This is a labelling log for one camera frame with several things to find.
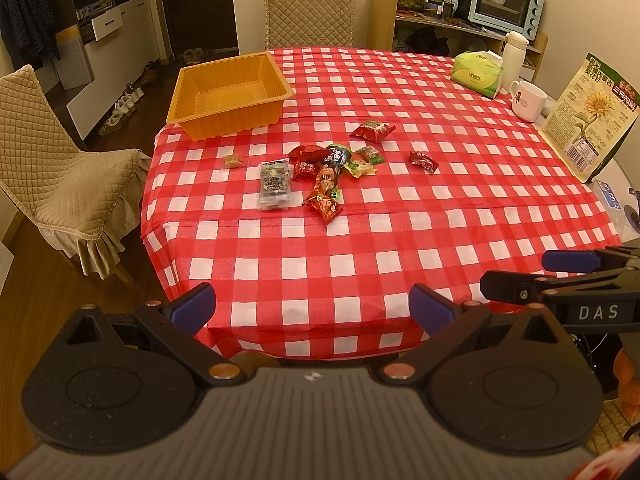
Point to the dark blue green snack pack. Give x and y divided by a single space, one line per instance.
339 154

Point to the beige quilted chair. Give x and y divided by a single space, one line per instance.
309 23
83 203

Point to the shiny red orange snack pack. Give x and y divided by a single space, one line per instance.
324 205

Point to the beige quilted chair far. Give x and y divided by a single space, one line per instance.
309 23

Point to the orange plastic tray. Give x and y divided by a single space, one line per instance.
228 96

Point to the white cabinet with drawer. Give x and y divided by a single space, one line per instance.
108 43

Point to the small green snack pack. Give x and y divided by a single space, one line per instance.
371 155

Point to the light blue toaster oven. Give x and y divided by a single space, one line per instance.
522 16

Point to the clear beige candy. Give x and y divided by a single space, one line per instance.
233 161

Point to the person's right hand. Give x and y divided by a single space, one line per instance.
628 386

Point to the green tissue pack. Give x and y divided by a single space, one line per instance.
479 71

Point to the beige quilted chair left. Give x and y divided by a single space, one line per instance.
83 203

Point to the small dark red candy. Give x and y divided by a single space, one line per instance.
424 161

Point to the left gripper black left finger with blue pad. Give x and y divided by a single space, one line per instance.
173 326

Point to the red white checkered tablecloth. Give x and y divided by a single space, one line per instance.
291 286

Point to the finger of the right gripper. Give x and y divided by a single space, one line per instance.
580 261
517 288

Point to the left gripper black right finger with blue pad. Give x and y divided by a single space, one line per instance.
451 330

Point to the white mug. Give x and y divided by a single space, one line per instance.
527 100

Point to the wooden shelf unit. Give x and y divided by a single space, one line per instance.
392 30

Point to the white thermos bottle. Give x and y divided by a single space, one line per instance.
513 57

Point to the long orange green snack pack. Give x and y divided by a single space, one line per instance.
326 181

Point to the sunflower seed bag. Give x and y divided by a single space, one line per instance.
591 119

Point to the red pillow snack pack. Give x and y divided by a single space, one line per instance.
311 154

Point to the silver clear snack packet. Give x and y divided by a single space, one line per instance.
275 185

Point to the red cartoon face snack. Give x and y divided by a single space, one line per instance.
304 170

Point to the shoes on floor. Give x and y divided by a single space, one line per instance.
122 110

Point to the yellow green candy pack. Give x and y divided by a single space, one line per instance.
358 168

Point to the dark entrance door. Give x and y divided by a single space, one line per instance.
202 24

